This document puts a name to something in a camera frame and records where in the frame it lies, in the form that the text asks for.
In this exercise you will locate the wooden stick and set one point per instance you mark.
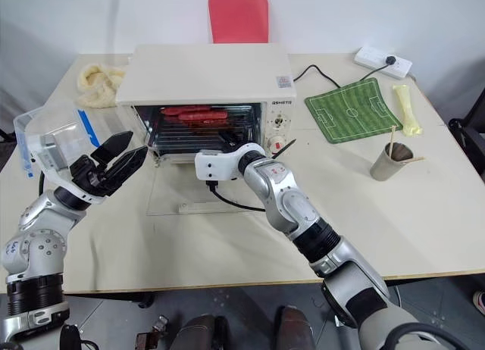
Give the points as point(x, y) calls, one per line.
point(392, 139)
point(415, 160)

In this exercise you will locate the brown metal bracket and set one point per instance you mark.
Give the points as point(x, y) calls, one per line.
point(151, 335)

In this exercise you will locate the glass toaster oven door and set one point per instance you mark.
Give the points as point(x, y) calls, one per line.
point(170, 198)

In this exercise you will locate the metal cup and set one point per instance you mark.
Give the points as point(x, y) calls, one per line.
point(390, 164)

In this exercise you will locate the red marked oven knob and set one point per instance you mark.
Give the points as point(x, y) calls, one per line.
point(275, 141)

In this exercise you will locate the thin black pointed strip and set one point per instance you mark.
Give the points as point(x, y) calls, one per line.
point(284, 148)

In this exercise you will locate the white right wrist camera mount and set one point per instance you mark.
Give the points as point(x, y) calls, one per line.
point(219, 166)

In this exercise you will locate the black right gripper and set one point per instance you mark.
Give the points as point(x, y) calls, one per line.
point(230, 139)

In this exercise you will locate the white power strip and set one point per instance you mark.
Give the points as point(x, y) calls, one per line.
point(373, 58)

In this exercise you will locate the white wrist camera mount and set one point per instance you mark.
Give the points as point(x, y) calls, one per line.
point(91, 196)
point(219, 166)

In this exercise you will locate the white orange shoe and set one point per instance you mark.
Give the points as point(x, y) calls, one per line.
point(479, 301)

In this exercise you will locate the clear plastic container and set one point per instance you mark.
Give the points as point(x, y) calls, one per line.
point(57, 126)

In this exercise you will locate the black office chair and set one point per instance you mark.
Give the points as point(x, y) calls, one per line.
point(470, 126)

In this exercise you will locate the black power plug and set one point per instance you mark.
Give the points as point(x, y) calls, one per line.
point(390, 59)

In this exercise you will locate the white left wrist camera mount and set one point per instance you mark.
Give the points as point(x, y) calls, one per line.
point(91, 196)

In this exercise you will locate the red chair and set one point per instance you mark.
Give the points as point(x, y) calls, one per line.
point(238, 16)

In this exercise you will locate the red sausage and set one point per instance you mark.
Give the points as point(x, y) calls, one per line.
point(185, 110)
point(204, 117)

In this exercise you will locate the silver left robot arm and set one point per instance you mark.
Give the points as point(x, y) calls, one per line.
point(34, 251)

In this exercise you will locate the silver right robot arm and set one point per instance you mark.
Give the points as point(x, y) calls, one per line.
point(295, 206)

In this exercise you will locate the cream crumpled towel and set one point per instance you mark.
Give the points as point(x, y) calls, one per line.
point(98, 85)

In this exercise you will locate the black table leg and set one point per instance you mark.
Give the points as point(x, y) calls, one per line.
point(146, 300)

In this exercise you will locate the dark rounded shape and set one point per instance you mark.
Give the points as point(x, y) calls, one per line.
point(202, 333)
point(297, 329)

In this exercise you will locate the white toaster oven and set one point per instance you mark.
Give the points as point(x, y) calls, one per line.
point(204, 73)

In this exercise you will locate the green soccer field mat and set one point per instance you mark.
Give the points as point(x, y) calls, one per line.
point(352, 109)

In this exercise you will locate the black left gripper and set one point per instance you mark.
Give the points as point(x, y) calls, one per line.
point(89, 175)

